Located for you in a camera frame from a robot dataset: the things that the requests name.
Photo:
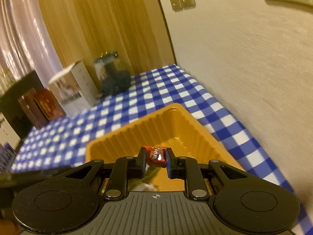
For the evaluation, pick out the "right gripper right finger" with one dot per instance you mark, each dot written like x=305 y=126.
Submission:
x=188 y=170

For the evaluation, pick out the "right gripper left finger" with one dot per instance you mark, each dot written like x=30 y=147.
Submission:
x=125 y=169

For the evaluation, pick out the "green black sausage snack pack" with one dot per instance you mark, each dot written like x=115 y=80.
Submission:
x=149 y=176

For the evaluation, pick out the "clear sesame bar packet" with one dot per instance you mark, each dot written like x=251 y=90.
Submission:
x=144 y=187

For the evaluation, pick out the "small red candy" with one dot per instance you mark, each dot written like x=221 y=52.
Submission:
x=155 y=156

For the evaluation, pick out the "person's hand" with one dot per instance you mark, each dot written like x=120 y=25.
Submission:
x=9 y=227

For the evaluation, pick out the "orange plastic tray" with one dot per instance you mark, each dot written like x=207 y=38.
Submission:
x=170 y=127

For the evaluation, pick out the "blue white checkered tablecloth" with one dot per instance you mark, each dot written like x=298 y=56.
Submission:
x=253 y=200

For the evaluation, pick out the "blue milk carton box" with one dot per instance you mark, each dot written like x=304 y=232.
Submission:
x=7 y=157

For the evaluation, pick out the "white chair back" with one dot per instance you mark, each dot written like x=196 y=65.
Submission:
x=8 y=134

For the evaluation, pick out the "glass jar with green base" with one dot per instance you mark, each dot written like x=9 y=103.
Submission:
x=111 y=73

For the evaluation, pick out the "red chinese gift tin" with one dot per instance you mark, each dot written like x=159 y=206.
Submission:
x=48 y=105

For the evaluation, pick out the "brown metal canister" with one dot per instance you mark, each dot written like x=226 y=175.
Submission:
x=32 y=110

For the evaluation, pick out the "white product box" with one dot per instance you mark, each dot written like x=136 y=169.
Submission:
x=74 y=89

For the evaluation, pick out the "black appliance cabinet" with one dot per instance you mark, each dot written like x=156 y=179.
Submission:
x=10 y=107

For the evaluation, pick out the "small decorated jar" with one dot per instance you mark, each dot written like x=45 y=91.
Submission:
x=7 y=78

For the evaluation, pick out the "pink sheer curtain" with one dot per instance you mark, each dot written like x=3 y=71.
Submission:
x=25 y=42

